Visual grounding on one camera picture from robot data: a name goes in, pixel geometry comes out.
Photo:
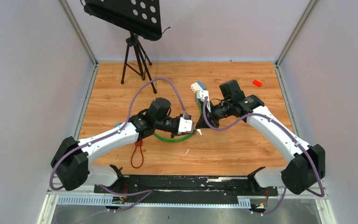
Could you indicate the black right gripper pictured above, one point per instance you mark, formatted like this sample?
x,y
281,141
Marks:
x,y
201,122

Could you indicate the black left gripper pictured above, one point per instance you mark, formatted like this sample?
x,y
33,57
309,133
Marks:
x,y
173,135

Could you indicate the red cable lock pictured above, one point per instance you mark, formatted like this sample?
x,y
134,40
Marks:
x,y
137,157

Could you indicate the green cable lock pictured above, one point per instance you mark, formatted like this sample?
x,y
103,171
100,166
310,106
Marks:
x,y
179,139

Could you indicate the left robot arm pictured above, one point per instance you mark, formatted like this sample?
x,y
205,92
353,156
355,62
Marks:
x,y
73,161

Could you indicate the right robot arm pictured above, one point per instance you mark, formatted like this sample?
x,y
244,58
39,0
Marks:
x,y
305,163

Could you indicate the white and blue toy brick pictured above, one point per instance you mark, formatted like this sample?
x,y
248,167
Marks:
x,y
197,86

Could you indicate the small red brick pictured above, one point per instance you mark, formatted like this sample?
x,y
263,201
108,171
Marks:
x,y
257,83

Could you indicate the black tripod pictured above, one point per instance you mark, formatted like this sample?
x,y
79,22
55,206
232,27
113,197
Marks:
x,y
141,58

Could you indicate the black perforated stand tray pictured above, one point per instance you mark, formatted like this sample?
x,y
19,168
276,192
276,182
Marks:
x,y
141,17

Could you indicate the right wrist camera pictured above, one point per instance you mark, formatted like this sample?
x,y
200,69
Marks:
x,y
202,99

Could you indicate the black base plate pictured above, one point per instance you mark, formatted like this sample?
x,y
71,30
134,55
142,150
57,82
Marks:
x,y
190,188

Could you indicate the white slotted cable duct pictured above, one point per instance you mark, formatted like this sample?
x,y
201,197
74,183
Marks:
x,y
243,203

